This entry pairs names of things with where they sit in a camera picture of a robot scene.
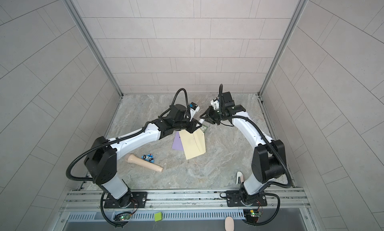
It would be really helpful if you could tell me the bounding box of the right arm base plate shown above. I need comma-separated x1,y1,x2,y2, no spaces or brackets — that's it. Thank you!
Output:
220,190,268,207

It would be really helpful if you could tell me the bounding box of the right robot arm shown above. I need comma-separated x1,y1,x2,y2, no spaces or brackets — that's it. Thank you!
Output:
200,85,293,205

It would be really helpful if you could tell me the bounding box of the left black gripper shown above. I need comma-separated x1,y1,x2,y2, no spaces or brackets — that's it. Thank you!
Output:
172,116,204,135

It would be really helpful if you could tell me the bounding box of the blue toy car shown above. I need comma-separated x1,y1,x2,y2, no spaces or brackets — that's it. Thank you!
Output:
142,154,154,163

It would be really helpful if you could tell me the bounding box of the white pink stapler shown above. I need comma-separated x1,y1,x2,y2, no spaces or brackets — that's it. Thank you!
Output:
236,172,244,185

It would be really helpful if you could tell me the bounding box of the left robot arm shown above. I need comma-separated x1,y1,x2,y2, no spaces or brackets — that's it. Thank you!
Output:
66,102,202,208

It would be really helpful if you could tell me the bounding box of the right circuit board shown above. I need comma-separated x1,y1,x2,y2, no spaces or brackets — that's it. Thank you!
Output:
243,209,262,224

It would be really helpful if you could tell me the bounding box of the circuit board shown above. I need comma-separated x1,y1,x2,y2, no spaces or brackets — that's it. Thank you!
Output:
114,212,132,222
243,209,262,224

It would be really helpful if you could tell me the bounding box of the left circuit board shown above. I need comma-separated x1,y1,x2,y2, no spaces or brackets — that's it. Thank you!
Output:
114,212,132,222

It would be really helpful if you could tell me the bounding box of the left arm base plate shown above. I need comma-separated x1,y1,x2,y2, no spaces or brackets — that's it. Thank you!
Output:
103,191,148,209

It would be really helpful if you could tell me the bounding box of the green sticky note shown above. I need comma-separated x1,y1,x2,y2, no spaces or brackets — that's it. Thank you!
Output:
154,212,163,222

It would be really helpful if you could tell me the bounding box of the aluminium rail frame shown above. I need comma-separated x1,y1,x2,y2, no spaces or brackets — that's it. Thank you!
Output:
59,188,311,212

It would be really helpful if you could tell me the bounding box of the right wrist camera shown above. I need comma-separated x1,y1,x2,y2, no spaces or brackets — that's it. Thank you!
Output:
210,98,220,110

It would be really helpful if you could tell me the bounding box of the yellow envelope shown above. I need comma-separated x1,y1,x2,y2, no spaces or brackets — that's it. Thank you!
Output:
179,129,206,160

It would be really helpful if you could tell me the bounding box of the floral green card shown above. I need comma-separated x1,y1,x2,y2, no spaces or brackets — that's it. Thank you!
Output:
200,125,208,133

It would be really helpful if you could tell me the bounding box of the purple paper sheet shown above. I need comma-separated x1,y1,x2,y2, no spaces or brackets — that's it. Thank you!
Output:
172,132,184,152

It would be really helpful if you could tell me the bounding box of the beige wooden rolling pin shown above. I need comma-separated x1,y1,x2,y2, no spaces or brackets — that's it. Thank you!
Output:
125,154,164,173

